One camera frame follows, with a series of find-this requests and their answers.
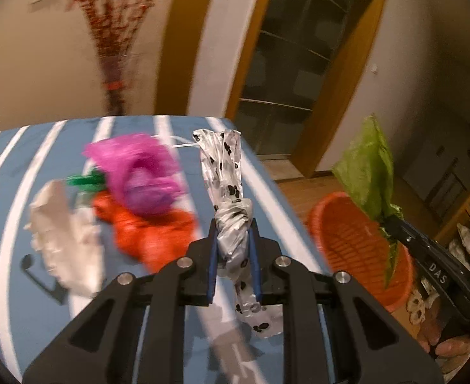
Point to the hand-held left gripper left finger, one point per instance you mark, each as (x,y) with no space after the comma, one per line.
(212,266)

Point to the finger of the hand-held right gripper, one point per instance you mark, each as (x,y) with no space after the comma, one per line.
(409,234)

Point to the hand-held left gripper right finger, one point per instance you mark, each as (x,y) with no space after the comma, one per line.
(255,266)

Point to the white black-spotted plastic bag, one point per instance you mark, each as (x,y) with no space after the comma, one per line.
(229,224)

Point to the orange plastic trash basket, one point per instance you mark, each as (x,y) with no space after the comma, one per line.
(395,292)

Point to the lime green plastic wrapper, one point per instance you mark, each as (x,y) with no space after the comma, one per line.
(373,176)

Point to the person's right hand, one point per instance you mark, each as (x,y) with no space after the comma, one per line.
(453,348)

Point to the white moulded object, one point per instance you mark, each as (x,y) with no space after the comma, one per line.
(421,306)

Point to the red plastic bag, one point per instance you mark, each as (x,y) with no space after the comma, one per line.
(147,240)

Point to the purple plastic bag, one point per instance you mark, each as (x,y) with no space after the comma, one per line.
(147,176)

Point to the dark green plastic scrap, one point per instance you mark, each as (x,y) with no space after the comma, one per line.
(87,180)

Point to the blue white striped tablecloth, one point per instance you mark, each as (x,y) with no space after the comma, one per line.
(77,140)

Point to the glass vase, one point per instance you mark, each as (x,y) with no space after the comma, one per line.
(115,88)

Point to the wooden framed glass door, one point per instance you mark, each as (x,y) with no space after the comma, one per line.
(299,64)

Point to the red berry branch bouquet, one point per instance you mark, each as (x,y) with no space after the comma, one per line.
(107,12)

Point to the wooden wall trim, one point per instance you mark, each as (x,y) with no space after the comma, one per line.
(203,44)

